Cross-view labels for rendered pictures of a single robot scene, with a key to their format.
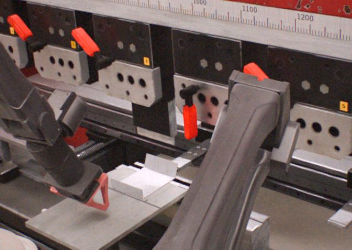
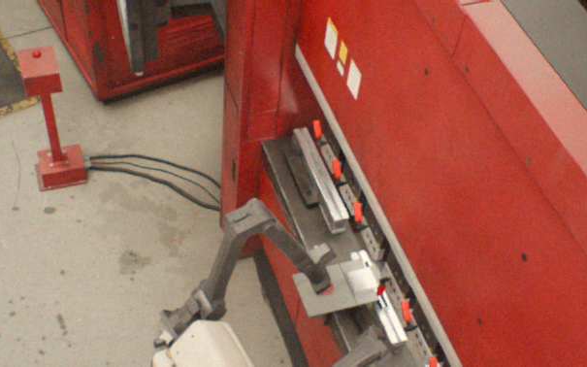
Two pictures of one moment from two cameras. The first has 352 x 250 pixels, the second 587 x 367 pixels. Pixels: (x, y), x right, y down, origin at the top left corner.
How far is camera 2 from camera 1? 1.80 m
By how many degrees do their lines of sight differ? 31
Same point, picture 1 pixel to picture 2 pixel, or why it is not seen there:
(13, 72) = (297, 252)
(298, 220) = not seen: hidden behind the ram
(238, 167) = not seen: outside the picture
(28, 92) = (302, 258)
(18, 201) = (307, 229)
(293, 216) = not seen: hidden behind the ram
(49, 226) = (301, 284)
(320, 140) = (420, 350)
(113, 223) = (330, 301)
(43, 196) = (321, 233)
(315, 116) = (421, 340)
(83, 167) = (323, 279)
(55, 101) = (320, 251)
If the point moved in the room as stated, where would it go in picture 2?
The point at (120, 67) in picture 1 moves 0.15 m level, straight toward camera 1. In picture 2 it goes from (369, 233) to (352, 265)
